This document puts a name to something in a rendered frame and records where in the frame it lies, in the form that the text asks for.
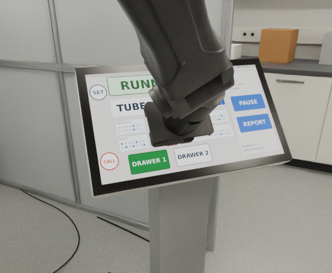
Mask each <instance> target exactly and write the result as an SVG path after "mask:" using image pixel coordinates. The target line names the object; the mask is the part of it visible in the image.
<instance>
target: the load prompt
mask: <svg viewBox="0 0 332 273"><path fill-rule="evenodd" d="M106 81H107V87H108V93H109V96H120V95H133V94H146V93H148V91H149V90H150V89H152V86H154V85H155V84H157V83H156V82H155V80H154V78H153V77H152V75H151V74H149V75H132V76H115V77H106Z"/></svg>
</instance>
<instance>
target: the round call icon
mask: <svg viewBox="0 0 332 273"><path fill-rule="evenodd" d="M98 156H99V163H100V170H101V172H107V171H114V170H121V167H120V161H119V155H118V151H111V152H103V153H98Z"/></svg>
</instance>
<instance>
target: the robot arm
mask: <svg viewBox="0 0 332 273"><path fill-rule="evenodd" d="M117 2H118V3H119V5H120V6H121V8H122V10H123V11H124V13H125V14H126V16H127V17H128V19H129V21H130V22H131V24H132V25H133V27H134V29H135V31H136V34H137V37H138V40H139V44H140V51H141V55H142V57H143V59H144V64H145V65H146V67H147V69H148V70H149V72H150V74H151V75H152V77H153V78H154V80H155V82H156V83H157V84H155V85H154V86H152V89H150V90H149V91H148V93H149V95H150V97H151V99H152V101H153V102H147V103H146V104H145V106H144V114H145V117H146V118H147V121H148V126H149V131H150V133H149V136H150V141H151V145H152V146H153V147H160V146H173V145H178V144H186V143H190V142H192V141H193V140H194V137H200V136H204V135H209V136H210V135H211V134H212V133H214V128H213V124H212V121H211V118H210V113H211V112H212V111H213V110H214V109H215V108H216V107H217V106H218V105H219V104H220V103H221V102H222V101H223V99H224V97H225V92H226V90H228V89H230V88H231V87H233V86H234V68H233V66H232V65H233V64H232V63H231V62H230V60H229V58H228V56H227V55H226V48H225V45H224V44H223V42H222V41H221V40H220V38H219V36H218V35H217V33H216V32H215V30H214V29H213V27H212V25H211V23H210V20H209V16H208V12H207V7H206V2H205V0H117Z"/></svg>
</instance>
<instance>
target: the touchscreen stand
mask: <svg viewBox="0 0 332 273"><path fill-rule="evenodd" d="M209 193H210V178H205V179H199V180H193V181H188V182H184V183H178V184H172V185H167V186H161V187H155V188H150V189H148V198H149V237H150V273H204V271H205V255H206V240H207V224H208V208H209Z"/></svg>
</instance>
